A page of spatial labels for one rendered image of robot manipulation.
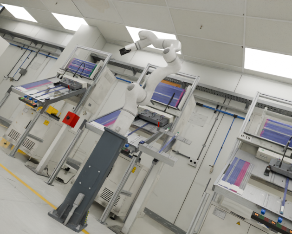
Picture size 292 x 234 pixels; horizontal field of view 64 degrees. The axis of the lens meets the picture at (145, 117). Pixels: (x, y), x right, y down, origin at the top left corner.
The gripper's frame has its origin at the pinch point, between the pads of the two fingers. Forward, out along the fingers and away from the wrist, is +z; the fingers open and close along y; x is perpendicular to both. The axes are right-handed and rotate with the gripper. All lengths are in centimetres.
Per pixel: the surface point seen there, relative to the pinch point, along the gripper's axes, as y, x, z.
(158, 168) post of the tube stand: 64, 94, 9
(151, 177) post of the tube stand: 68, 97, 17
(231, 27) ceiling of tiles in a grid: -114, 61, -161
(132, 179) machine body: 47, 112, 39
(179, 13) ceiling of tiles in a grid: -166, 28, -105
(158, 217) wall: -10, 270, 48
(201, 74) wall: -189, 154, -124
